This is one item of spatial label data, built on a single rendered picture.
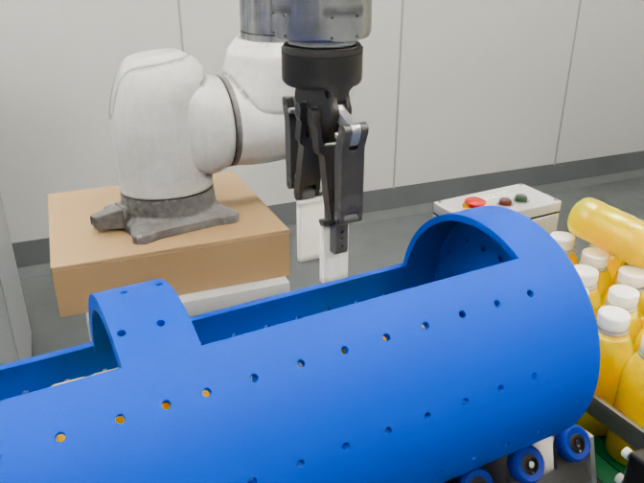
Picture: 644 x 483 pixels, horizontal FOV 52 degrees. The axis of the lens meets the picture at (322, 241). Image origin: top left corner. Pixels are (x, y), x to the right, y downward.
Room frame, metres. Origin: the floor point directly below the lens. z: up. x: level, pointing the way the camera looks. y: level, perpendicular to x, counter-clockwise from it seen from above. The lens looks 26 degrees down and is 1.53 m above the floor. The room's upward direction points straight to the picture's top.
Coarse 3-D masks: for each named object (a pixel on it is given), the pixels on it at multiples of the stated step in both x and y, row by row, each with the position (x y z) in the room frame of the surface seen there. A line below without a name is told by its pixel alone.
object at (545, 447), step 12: (588, 432) 0.64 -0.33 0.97; (540, 444) 0.66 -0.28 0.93; (552, 444) 0.66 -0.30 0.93; (504, 456) 0.64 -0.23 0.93; (552, 456) 0.64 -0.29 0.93; (588, 456) 0.62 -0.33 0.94; (492, 468) 0.62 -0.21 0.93; (504, 468) 0.62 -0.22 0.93; (552, 468) 0.62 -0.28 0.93; (588, 468) 0.62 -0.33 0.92; (504, 480) 0.60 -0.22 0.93
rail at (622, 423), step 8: (592, 400) 0.69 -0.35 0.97; (600, 400) 0.68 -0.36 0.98; (592, 408) 0.69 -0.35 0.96; (600, 408) 0.68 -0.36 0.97; (608, 408) 0.67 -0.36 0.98; (616, 408) 0.66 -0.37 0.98; (592, 416) 0.68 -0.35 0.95; (600, 416) 0.67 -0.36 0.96; (608, 416) 0.67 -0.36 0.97; (616, 416) 0.66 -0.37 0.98; (624, 416) 0.65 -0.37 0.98; (608, 424) 0.66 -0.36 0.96; (616, 424) 0.65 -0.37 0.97; (624, 424) 0.64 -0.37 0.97; (632, 424) 0.64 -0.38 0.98; (616, 432) 0.65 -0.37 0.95; (624, 432) 0.64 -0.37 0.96; (632, 432) 0.63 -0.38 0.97; (640, 432) 0.62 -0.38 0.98; (624, 440) 0.64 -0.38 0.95; (632, 440) 0.63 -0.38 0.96; (640, 440) 0.62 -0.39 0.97
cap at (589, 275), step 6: (576, 264) 0.87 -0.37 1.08; (582, 264) 0.87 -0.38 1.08; (582, 270) 0.85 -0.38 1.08; (588, 270) 0.85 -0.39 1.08; (594, 270) 0.85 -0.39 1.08; (582, 276) 0.83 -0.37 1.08; (588, 276) 0.83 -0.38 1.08; (594, 276) 0.83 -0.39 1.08; (588, 282) 0.83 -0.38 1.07; (594, 282) 0.83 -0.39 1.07
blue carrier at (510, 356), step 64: (448, 256) 0.79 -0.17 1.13; (512, 256) 0.62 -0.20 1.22; (128, 320) 0.47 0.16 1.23; (192, 320) 0.65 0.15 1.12; (256, 320) 0.69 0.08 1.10; (320, 320) 0.50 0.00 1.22; (384, 320) 0.51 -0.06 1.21; (448, 320) 0.53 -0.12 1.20; (512, 320) 0.55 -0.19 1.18; (576, 320) 0.58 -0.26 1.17; (0, 384) 0.56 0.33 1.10; (64, 384) 0.40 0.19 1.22; (128, 384) 0.41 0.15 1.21; (192, 384) 0.42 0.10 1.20; (256, 384) 0.44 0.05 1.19; (320, 384) 0.45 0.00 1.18; (384, 384) 0.47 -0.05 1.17; (448, 384) 0.49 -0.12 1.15; (512, 384) 0.52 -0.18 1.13; (576, 384) 0.55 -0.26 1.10; (0, 448) 0.36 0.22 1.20; (64, 448) 0.37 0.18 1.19; (128, 448) 0.38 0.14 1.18; (192, 448) 0.39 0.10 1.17; (256, 448) 0.41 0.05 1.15; (320, 448) 0.43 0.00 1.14; (384, 448) 0.45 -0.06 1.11; (448, 448) 0.48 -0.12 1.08; (512, 448) 0.54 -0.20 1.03
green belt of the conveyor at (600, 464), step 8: (600, 440) 0.70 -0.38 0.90; (600, 448) 0.68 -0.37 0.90; (600, 456) 0.67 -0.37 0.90; (608, 456) 0.67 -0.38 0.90; (600, 464) 0.65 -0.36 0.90; (608, 464) 0.65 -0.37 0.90; (616, 464) 0.65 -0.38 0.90; (600, 472) 0.64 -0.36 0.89; (608, 472) 0.64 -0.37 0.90; (616, 472) 0.64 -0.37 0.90; (624, 472) 0.64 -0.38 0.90; (600, 480) 0.63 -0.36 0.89; (608, 480) 0.63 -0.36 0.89
